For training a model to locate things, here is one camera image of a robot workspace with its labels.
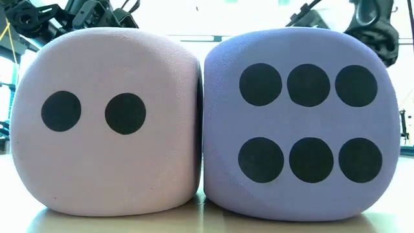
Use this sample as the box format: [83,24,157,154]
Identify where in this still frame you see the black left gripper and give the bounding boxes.
[64,0,140,30]

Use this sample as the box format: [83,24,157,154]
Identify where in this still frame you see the large pink foam die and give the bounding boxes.
[9,27,204,217]

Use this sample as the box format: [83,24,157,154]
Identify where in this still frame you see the large purple foam die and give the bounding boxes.
[202,27,401,223]

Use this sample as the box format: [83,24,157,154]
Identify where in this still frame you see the black monitor stand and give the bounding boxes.
[399,109,409,146]

